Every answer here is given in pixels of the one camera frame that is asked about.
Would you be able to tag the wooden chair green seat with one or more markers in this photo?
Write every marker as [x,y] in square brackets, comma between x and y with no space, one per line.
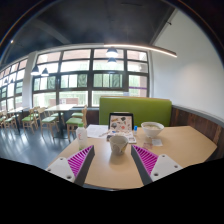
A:
[9,121]
[77,118]
[47,122]
[30,121]

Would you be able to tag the wooden dining table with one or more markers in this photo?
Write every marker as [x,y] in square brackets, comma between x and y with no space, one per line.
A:
[60,108]

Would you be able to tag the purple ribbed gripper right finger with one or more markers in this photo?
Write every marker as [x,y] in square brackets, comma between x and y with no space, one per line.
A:
[152,167]

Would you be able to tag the white ceramic bowl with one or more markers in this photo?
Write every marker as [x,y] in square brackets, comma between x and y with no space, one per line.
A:
[152,129]

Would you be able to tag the linear ceiling light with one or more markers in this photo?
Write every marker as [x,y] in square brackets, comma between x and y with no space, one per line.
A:
[149,48]

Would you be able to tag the white paper cup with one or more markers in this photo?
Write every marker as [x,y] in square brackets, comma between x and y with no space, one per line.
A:
[118,144]

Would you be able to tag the white paper sheet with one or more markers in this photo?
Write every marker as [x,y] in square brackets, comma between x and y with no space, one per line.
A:
[97,131]

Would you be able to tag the pendant lamp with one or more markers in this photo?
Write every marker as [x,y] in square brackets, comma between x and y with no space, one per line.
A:
[112,60]
[35,71]
[45,73]
[112,52]

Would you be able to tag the green booth backrest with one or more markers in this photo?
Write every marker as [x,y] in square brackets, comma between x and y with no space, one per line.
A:
[143,109]

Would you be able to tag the open booklet on table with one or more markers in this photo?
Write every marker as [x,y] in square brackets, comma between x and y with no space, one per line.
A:
[128,134]

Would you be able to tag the small paper packet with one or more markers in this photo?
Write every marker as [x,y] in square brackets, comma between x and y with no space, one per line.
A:
[151,143]

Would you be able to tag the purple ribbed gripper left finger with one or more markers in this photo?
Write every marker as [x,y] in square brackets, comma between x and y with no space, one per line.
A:
[75,167]

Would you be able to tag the clear plastic water bottle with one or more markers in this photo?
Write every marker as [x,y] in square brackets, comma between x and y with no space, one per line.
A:
[81,135]

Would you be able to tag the small blue-capped bottle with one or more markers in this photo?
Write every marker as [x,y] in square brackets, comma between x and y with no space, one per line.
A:
[135,130]

